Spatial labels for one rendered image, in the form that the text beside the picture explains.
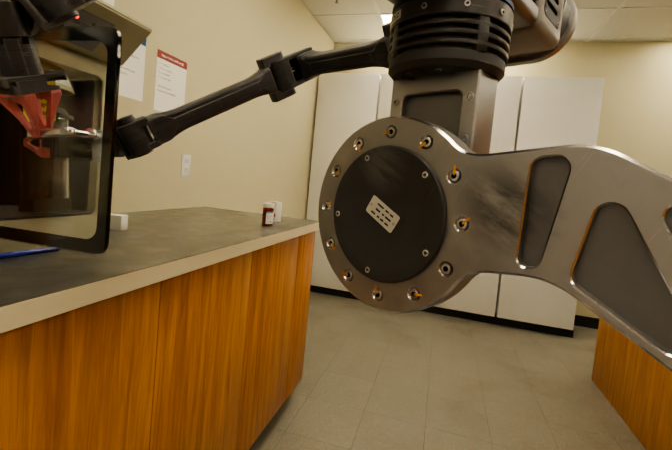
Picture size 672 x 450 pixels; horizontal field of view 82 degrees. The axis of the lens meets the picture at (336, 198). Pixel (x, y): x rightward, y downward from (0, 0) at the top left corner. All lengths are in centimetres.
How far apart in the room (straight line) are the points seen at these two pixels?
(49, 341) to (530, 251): 75
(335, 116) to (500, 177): 354
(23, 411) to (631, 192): 86
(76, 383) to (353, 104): 331
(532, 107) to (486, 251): 345
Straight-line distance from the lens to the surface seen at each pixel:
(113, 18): 112
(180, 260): 100
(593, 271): 34
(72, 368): 90
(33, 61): 79
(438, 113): 46
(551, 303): 387
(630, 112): 445
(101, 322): 91
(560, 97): 383
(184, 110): 94
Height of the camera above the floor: 116
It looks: 3 degrees down
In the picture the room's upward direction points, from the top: 5 degrees clockwise
